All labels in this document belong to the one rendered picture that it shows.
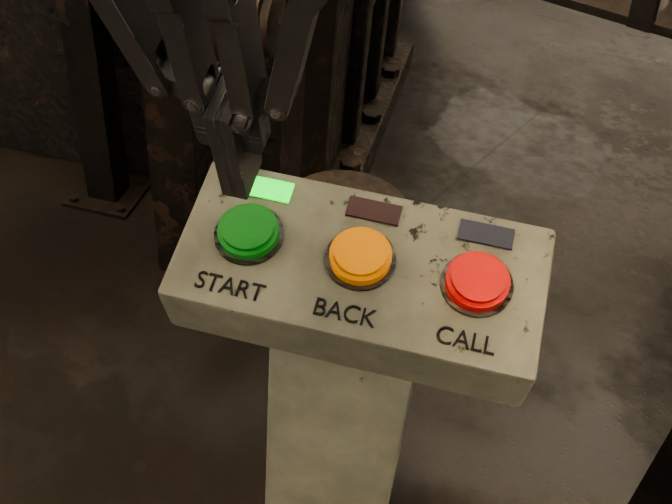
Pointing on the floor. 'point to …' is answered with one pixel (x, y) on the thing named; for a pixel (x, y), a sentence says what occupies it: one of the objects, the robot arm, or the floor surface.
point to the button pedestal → (356, 329)
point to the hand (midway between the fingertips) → (235, 141)
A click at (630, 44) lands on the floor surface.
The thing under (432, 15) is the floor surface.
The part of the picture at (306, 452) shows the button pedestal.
